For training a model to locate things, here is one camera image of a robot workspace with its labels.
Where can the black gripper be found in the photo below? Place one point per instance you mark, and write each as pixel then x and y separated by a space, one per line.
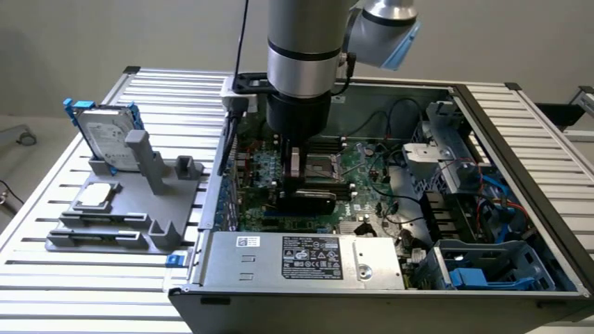
pixel 299 115

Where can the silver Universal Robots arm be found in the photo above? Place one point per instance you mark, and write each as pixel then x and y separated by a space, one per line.
pixel 302 38

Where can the black RAM slot bank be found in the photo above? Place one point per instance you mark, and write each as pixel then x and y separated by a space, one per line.
pixel 346 193
pixel 326 144

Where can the metal CPU socket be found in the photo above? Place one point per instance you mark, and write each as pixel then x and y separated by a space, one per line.
pixel 326 167

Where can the green motherboard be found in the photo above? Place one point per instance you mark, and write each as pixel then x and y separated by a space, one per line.
pixel 372 195

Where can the metal disk bay cage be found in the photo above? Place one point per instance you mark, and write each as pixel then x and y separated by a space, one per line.
pixel 441 156

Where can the silver chipset heat sink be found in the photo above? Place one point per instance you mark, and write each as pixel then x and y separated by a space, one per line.
pixel 354 229

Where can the black table corner cap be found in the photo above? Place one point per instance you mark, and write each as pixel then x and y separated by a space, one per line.
pixel 513 86
pixel 131 69

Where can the silver power supply unit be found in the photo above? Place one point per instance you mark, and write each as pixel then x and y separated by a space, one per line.
pixel 278 259

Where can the silver hard disk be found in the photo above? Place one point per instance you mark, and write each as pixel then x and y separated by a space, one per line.
pixel 105 137

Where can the grey parts rack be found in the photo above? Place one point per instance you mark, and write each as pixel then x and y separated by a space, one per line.
pixel 121 215

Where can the silver CPU chip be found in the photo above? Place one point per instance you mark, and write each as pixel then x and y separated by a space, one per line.
pixel 95 195

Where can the blue case latch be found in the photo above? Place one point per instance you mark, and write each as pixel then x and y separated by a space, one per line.
pixel 174 261

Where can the black open PC case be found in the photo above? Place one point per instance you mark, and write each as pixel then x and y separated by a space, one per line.
pixel 372 313

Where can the grey and blue drive caddy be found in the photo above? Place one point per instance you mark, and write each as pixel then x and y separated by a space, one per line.
pixel 492 264

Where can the grey caster wheel leg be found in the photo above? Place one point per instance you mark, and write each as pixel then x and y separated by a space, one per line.
pixel 23 135

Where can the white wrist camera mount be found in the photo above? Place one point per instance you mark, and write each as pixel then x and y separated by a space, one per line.
pixel 241 91

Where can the blue disk bracket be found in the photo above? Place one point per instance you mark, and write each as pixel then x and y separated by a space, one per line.
pixel 70 110

